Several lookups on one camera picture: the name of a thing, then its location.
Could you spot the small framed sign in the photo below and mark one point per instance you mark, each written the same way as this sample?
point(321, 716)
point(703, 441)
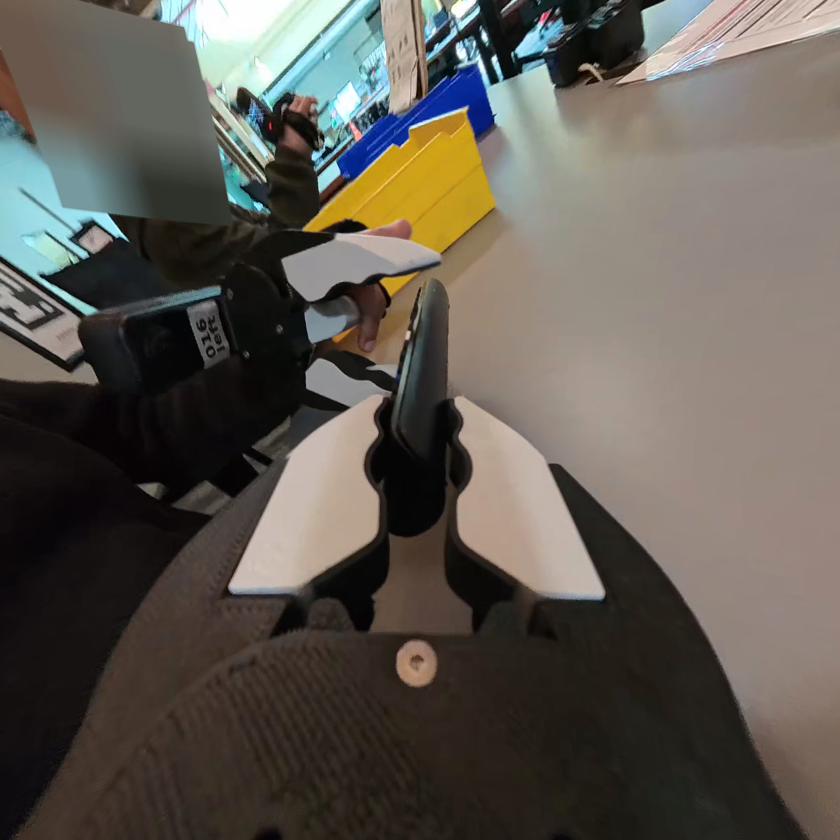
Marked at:
point(93, 237)

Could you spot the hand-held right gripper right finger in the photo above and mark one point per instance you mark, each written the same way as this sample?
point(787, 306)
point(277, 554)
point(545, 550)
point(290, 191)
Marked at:
point(518, 518)

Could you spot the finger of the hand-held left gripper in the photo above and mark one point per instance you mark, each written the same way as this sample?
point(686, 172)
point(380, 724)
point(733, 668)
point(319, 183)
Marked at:
point(341, 387)
point(361, 259)

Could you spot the person's left forearm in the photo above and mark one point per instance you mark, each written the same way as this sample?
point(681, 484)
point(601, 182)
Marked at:
point(164, 426)

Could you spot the yellow plastic bins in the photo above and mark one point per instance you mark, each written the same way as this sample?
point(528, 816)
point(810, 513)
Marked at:
point(426, 190)

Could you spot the small brown tag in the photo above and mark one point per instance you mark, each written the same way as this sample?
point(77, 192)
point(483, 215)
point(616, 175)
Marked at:
point(590, 72)

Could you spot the printed cardboard sign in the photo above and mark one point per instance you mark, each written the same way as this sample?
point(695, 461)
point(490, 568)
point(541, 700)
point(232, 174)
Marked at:
point(403, 52)

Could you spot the printed paper sheet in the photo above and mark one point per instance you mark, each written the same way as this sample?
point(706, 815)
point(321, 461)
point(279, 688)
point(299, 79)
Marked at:
point(735, 39)

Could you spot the person's left hand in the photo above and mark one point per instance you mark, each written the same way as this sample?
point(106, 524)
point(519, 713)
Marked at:
point(371, 315)

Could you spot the black battery charger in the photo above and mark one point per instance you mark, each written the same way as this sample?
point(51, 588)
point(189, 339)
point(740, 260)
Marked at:
point(571, 59)
point(617, 33)

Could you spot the black remote control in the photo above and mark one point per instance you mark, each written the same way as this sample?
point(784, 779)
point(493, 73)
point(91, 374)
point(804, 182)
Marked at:
point(423, 394)

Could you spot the black metal post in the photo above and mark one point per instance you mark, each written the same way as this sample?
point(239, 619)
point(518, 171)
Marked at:
point(499, 39)

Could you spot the dark cloth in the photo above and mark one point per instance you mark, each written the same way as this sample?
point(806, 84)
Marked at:
point(105, 275)

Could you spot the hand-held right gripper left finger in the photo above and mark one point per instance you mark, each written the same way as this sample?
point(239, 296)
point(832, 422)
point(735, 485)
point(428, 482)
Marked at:
point(315, 518)

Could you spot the framed marker sign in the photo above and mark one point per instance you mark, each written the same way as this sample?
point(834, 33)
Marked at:
point(33, 308)

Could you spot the blue plastic bin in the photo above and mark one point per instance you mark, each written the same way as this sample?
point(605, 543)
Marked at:
point(446, 98)

